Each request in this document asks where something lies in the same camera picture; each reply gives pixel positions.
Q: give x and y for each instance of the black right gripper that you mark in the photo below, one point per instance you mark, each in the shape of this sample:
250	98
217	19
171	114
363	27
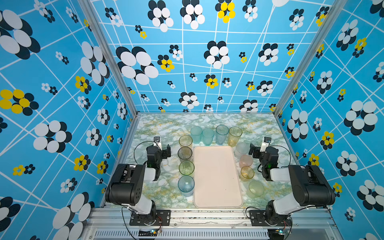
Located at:
255	151

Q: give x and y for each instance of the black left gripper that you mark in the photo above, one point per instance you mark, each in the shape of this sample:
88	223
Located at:
165	151

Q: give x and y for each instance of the pink textured cup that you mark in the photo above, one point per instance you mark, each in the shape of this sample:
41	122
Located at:
246	161

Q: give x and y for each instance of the amber short glass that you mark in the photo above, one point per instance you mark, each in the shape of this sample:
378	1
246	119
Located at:
247	173

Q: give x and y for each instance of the clear frosted textured cup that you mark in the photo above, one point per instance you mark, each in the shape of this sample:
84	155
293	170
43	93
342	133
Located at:
242	148

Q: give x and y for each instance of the light green textured cup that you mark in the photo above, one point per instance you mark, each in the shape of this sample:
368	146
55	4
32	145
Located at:
255	189

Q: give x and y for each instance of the teal textured cup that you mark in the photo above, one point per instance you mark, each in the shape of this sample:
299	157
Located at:
196	134
208	136

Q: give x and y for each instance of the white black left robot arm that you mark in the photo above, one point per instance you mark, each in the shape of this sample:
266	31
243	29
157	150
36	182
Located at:
126	185

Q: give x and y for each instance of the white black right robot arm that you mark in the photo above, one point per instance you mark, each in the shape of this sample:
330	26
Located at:
309	186

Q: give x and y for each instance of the beige rectangular tray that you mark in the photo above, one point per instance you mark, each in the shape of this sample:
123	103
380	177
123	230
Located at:
217	183

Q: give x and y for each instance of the grey smoky glass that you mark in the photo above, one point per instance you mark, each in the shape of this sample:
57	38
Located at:
185	154

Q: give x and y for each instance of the yellow clear glass left column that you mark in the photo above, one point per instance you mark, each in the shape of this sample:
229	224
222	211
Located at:
186	141

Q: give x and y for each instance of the green clear glass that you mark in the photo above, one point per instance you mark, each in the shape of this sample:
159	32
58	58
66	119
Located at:
186	168

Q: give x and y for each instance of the blue clear glass front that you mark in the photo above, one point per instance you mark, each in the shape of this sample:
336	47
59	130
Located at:
186	185

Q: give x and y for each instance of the yellow clear tall glass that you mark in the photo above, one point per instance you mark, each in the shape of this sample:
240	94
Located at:
234	135

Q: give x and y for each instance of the blue clear tall glass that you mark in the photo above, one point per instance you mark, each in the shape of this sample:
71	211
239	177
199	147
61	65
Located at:
222	132

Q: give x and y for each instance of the small green circuit board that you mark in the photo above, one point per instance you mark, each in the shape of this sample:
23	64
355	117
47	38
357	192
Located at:
148	233

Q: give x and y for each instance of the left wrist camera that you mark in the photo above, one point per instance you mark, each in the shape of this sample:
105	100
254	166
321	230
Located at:
157	142

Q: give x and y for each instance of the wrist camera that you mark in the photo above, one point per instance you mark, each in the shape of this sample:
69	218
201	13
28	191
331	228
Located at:
157	142
265	144

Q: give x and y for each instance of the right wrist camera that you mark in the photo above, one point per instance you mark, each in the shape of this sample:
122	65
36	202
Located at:
265	144

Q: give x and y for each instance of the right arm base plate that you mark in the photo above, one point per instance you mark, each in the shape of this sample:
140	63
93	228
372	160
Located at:
259	218

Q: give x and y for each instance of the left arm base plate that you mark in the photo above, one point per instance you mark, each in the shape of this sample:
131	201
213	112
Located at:
156	219

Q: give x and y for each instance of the aluminium front frame rail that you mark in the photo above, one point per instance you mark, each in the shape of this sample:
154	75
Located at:
211	224

